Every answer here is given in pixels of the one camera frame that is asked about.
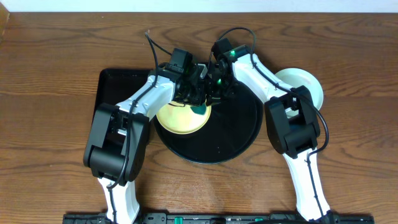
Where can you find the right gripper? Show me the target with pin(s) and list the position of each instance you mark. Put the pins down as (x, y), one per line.
(213, 97)

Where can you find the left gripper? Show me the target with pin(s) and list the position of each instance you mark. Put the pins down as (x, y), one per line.
(201, 93)

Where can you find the green yellow sponge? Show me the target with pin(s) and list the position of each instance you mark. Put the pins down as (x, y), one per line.
(201, 110)

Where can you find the yellow plate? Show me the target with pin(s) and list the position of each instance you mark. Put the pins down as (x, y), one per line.
(180, 119)

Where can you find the light blue plate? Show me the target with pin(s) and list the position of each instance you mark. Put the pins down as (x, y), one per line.
(297, 77)

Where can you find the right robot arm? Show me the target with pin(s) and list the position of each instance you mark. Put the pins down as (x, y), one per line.
(293, 122)

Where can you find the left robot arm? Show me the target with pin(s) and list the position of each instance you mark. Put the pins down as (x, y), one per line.
(117, 141)

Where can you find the black round tray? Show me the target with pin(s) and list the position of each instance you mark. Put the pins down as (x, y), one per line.
(232, 127)

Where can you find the black rectangular tray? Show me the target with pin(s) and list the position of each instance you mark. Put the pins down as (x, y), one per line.
(118, 84)

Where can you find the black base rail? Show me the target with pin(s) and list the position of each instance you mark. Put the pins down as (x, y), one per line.
(163, 218)

